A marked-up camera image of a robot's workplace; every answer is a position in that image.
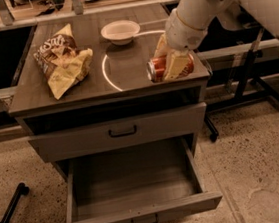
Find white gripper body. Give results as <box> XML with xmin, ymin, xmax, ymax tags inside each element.
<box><xmin>165</xmin><ymin>9</ymin><xmax>207</xmax><ymax>51</ymax></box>

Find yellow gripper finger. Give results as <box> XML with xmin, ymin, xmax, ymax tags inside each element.
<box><xmin>154</xmin><ymin>33</ymin><xmax>170</xmax><ymax>57</ymax></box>
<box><xmin>163</xmin><ymin>50</ymin><xmax>191</xmax><ymax>81</ymax></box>

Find red coke can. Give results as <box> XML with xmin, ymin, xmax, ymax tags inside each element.
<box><xmin>147</xmin><ymin>55</ymin><xmax>195</xmax><ymax>83</ymax></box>

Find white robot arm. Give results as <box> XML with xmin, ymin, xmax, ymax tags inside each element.
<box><xmin>154</xmin><ymin>0</ymin><xmax>279</xmax><ymax>57</ymax></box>

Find closed upper grey drawer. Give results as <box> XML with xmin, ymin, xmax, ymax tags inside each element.
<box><xmin>29</xmin><ymin>102</ymin><xmax>206</xmax><ymax>162</ymax></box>

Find grey wooden drawer cabinet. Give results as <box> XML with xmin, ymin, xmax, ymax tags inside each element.
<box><xmin>0</xmin><ymin>0</ymin><xmax>229</xmax><ymax>223</ymax></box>

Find open lower grey drawer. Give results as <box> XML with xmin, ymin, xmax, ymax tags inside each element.
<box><xmin>65</xmin><ymin>137</ymin><xmax>222</xmax><ymax>223</ymax></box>

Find white paper bowl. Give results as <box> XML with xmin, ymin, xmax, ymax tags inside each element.
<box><xmin>100</xmin><ymin>20</ymin><xmax>140</xmax><ymax>46</ymax></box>

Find dark side table stand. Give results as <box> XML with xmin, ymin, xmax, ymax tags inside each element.
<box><xmin>204</xmin><ymin>27</ymin><xmax>279</xmax><ymax>142</ymax></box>

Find brown yellow chip bag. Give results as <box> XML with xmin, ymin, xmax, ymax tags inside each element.
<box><xmin>33</xmin><ymin>24</ymin><xmax>93</xmax><ymax>100</ymax></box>

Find black floor stand leg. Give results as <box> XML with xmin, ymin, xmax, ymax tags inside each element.
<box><xmin>0</xmin><ymin>182</ymin><xmax>30</xmax><ymax>223</ymax></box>

